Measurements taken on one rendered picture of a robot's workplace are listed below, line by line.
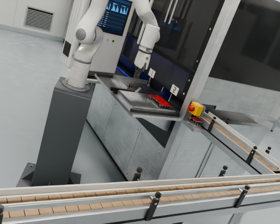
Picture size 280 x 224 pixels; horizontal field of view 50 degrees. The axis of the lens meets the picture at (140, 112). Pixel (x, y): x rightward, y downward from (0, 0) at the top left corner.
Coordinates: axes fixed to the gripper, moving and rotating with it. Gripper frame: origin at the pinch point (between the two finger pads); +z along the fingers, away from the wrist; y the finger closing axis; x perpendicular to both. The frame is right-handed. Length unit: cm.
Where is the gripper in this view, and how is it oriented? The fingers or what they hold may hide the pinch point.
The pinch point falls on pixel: (137, 74)
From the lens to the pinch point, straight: 188.7
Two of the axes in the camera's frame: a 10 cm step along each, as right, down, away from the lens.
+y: -4.6, -4.6, 7.6
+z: -3.1, 8.9, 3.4
